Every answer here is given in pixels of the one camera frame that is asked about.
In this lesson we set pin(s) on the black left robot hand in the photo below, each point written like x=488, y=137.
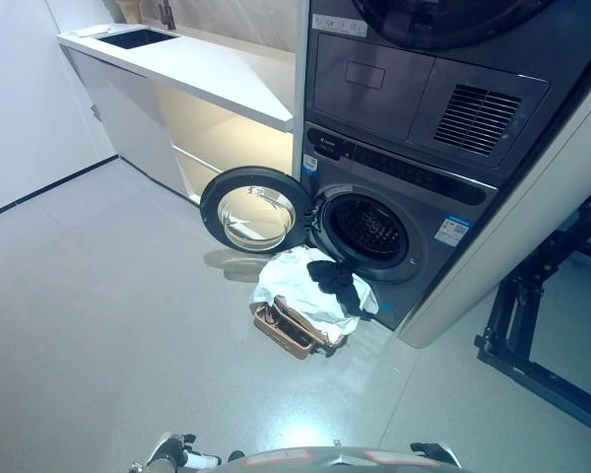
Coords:
x=192, y=462

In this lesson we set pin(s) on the narrow blue white sticker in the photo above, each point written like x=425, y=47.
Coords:
x=309, y=163

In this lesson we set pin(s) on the brown woven laundry basket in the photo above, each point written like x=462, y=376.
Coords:
x=285, y=335

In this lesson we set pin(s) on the black rectangular sink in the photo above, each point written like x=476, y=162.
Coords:
x=138, y=38

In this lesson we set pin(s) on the black metal frame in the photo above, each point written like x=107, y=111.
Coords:
x=502, y=315

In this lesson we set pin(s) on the white cloth garment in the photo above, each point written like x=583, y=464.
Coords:
x=290, y=276

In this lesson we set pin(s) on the black cloth garment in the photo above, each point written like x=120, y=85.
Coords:
x=345, y=290

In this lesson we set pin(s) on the grey robot torso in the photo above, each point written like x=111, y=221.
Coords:
x=335, y=463

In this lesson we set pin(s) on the round washer door with glass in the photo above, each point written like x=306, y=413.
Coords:
x=212, y=197

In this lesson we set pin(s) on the dark sink faucet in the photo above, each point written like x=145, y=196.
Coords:
x=166, y=15

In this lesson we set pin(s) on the grey front-load washing machine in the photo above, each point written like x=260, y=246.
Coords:
x=423, y=256

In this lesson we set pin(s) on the grey tumble dryer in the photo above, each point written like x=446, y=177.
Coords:
x=374, y=74

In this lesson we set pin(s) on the white counter cabinet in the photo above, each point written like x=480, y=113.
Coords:
x=128, y=108

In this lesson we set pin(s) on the wide blue white energy label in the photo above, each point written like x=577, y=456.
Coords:
x=454, y=228

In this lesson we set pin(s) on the white dryer label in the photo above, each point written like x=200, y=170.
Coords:
x=340, y=24

